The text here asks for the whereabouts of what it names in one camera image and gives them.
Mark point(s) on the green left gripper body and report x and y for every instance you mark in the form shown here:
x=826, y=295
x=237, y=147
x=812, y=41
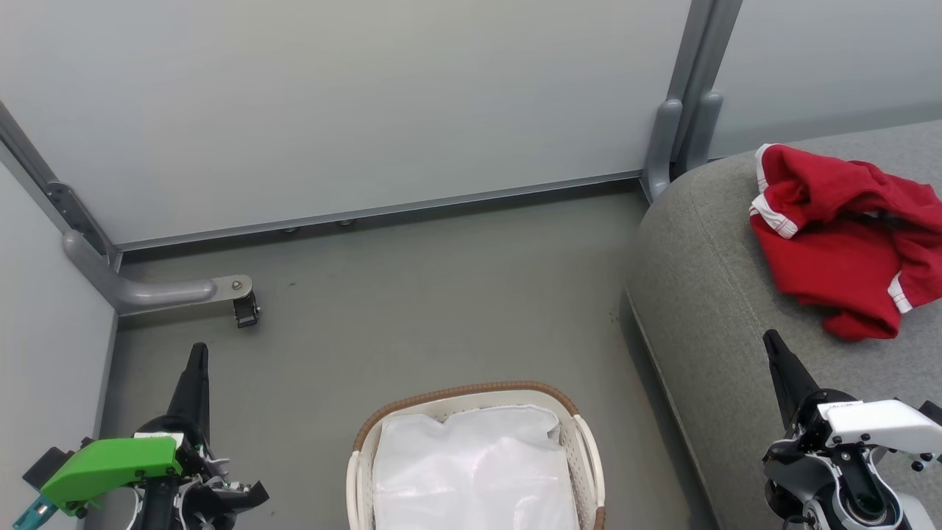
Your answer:
x=110, y=467

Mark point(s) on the red garment with white trim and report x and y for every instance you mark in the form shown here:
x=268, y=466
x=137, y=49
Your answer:
x=839, y=243

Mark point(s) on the grey metal partition foot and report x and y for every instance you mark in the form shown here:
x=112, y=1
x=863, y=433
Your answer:
x=147, y=291

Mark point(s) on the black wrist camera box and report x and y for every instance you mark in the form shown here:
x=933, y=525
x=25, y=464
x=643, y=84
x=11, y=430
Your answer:
x=48, y=467
x=932, y=412

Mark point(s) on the white basket liner cloth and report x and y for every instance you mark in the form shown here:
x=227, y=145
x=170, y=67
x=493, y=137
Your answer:
x=471, y=471

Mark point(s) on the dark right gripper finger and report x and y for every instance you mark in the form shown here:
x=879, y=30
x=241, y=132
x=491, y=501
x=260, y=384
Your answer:
x=789, y=375

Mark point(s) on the black caster wheel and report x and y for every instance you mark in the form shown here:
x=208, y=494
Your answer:
x=246, y=309

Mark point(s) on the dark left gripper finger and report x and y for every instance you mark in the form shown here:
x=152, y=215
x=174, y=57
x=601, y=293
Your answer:
x=193, y=390

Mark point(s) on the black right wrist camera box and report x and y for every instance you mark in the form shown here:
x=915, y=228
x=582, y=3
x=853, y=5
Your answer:
x=932, y=412

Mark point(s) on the grey fabric sofa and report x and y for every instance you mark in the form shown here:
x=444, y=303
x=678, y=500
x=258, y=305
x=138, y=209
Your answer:
x=706, y=309

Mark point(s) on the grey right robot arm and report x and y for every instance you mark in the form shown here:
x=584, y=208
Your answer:
x=876, y=500

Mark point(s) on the white basket with brown rim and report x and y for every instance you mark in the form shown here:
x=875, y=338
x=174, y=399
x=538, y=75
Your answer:
x=585, y=449

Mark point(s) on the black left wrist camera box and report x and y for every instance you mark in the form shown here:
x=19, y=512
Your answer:
x=48, y=467

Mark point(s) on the grey metal partition post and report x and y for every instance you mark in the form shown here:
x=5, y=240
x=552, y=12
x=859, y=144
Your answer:
x=44, y=188
x=692, y=96

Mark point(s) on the grey metal partition base rail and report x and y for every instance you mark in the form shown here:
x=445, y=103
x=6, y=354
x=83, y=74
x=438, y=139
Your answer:
x=383, y=210

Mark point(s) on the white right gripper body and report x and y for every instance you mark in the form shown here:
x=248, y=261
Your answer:
x=876, y=423

